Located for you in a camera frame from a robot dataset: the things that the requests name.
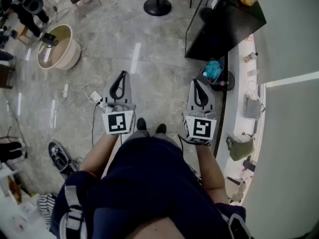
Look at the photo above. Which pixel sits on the person's left forearm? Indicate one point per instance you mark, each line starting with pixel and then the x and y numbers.
pixel 97 153

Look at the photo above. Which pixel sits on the dark wooden side table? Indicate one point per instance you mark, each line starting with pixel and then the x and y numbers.
pixel 6 76

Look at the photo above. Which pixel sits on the person's right forearm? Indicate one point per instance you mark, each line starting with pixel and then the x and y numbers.
pixel 209 168

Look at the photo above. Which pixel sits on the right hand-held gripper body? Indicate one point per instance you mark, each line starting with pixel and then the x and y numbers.
pixel 200 129

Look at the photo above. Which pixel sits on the dark sneaker white print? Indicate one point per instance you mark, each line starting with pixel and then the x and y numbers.
pixel 58 155

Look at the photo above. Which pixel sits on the white power strip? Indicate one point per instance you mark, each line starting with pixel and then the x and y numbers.
pixel 65 90

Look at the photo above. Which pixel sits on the round beige table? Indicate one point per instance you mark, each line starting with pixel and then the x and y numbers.
pixel 64 51

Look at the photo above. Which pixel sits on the olive green bag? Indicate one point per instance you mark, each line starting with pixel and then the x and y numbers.
pixel 240 148

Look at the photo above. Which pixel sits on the grey handbag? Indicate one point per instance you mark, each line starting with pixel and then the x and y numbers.
pixel 253 108

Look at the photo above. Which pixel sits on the person's grey trousers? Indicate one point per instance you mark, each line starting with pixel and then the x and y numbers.
pixel 139 134

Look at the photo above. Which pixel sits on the person's black shoe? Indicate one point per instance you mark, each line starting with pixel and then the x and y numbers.
pixel 161 128
pixel 141 124

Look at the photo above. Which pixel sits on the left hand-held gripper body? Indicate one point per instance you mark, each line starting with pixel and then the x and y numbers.
pixel 117 122

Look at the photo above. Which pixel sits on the small blue held object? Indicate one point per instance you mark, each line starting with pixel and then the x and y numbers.
pixel 207 81

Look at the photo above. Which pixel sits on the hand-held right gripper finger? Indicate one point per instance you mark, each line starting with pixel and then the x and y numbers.
pixel 190 103
pixel 210 102

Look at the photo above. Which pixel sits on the black white striped cloth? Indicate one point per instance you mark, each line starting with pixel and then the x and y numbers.
pixel 47 208

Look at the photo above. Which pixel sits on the pale orange label bottle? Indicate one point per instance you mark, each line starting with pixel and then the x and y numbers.
pixel 250 57

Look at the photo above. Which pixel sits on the person's right black shoe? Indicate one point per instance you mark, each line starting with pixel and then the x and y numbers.
pixel 161 128

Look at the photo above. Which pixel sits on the black mini fridge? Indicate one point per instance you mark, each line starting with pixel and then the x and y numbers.
pixel 236 21

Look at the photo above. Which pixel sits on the light wooden stool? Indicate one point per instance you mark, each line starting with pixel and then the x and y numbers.
pixel 23 34

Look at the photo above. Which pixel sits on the white power adapter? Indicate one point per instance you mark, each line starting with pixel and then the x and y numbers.
pixel 96 96

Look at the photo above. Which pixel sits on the small clear plastic bottle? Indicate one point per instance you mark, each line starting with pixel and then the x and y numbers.
pixel 252 73

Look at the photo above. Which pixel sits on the black standing fan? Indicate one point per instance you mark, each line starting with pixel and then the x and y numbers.
pixel 157 6

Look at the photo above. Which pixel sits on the black phone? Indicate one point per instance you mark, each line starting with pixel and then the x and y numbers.
pixel 249 165

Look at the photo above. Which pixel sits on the blue fluffy cloth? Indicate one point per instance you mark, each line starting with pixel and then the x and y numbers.
pixel 214 68

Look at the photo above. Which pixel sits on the black box device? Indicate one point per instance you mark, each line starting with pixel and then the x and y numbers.
pixel 47 38

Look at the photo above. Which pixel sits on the person's left black shoe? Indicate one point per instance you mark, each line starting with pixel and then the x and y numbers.
pixel 141 124

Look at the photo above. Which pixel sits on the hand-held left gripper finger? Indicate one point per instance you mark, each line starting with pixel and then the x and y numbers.
pixel 127 93
pixel 107 93

